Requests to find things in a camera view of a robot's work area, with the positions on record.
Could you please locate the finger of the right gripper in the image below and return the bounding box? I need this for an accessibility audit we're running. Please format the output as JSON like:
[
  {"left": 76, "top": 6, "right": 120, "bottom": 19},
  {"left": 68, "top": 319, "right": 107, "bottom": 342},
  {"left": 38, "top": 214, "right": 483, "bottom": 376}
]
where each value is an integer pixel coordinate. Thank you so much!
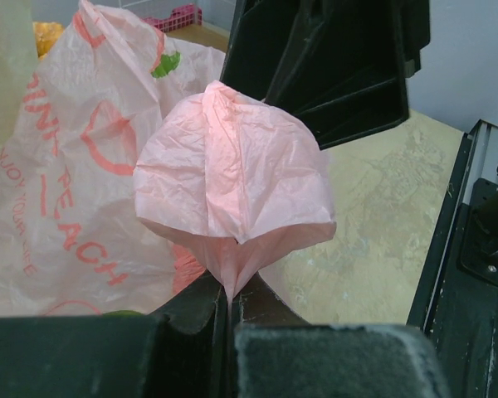
[{"left": 221, "top": 0, "right": 431, "bottom": 149}]

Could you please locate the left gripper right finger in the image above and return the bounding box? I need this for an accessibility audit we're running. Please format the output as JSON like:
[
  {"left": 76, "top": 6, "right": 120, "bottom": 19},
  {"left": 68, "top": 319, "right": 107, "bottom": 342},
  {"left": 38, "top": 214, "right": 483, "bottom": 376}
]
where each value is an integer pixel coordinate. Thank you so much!
[{"left": 232, "top": 275, "right": 451, "bottom": 397}]

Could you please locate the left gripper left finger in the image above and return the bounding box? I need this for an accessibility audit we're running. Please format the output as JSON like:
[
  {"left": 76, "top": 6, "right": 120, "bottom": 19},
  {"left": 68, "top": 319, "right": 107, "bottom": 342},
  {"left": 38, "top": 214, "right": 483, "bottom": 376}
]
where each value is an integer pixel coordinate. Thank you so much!
[{"left": 0, "top": 274, "right": 227, "bottom": 397}]

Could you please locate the pink plastic grocery bag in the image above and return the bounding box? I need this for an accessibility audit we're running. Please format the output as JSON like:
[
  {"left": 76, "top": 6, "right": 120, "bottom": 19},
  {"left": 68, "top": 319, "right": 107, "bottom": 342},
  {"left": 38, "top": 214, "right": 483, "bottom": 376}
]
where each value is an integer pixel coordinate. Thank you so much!
[{"left": 0, "top": 1, "right": 336, "bottom": 317}]

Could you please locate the cream canvas tote bag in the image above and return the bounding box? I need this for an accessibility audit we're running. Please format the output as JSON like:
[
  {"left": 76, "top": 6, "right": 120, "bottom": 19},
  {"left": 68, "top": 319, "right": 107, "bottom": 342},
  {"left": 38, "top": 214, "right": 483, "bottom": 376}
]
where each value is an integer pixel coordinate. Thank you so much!
[{"left": 0, "top": 0, "right": 38, "bottom": 146}]

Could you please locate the small pink basket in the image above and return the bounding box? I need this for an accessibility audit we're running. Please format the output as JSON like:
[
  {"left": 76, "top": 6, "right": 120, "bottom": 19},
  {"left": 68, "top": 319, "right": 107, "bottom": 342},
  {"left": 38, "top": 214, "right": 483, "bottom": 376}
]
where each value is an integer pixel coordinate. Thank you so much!
[{"left": 144, "top": 3, "right": 203, "bottom": 33}]

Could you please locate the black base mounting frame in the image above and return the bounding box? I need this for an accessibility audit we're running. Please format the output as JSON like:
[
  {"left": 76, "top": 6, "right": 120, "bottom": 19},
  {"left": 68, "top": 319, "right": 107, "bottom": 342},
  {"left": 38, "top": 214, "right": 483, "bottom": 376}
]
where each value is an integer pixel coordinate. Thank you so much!
[{"left": 407, "top": 120, "right": 498, "bottom": 397}]

